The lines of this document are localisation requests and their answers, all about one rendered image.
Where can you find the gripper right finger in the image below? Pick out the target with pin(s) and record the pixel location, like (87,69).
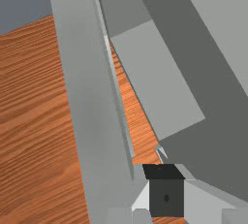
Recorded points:
(206,205)

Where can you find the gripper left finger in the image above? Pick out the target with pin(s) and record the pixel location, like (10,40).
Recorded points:
(157,195)

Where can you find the grey microwave door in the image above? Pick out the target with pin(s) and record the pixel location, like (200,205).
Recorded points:
(93,105)

